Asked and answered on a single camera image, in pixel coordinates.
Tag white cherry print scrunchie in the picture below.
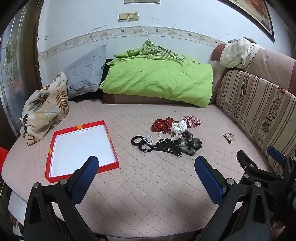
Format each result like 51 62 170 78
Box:
171 120 187 135

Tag leaf print pillow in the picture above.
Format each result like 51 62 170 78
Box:
20 71 70 146

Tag black hair tie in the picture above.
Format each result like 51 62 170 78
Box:
131 136 155 153

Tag red polka dot scrunchie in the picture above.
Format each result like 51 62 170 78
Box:
152 117 174 133

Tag red plaid scrunchie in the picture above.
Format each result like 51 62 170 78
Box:
182 115 201 128

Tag grey quilted pillow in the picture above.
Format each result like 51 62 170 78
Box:
63 44 107 98

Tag brown cushion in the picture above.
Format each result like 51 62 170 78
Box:
102 93 201 108

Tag red shallow box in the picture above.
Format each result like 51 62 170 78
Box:
45 120 120 182

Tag pink quilted bed cover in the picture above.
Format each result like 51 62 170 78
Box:
0 100 278 239

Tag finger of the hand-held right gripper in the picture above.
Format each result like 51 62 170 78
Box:
236 150 286 186
267 146 296 179

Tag green quilt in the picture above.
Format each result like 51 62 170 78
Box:
99 39 213 108

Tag striped sofa cushion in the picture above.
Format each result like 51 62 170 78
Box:
215 70 296 174

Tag black grey organza scrunchie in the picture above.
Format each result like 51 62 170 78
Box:
177 130 202 155

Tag small framed picture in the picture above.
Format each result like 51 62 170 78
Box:
124 0 161 4

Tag black hair comb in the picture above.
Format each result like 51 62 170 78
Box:
153 137 183 158

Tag brown sofa backrest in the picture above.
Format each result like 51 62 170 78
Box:
209 43 296 98

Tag white cord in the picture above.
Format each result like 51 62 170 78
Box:
240 59 253 94

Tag white crumpled cloth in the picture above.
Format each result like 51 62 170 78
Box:
220 38 265 69

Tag wooden door with glass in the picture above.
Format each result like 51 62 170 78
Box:
0 5 44 139

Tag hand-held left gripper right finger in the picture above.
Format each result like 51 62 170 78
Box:
194 156 271 241

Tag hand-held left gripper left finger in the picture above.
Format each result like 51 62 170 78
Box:
24 156 102 241

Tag large framed picture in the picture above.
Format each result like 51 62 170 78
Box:
220 0 275 42

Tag red bag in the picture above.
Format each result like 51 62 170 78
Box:
0 146 10 173

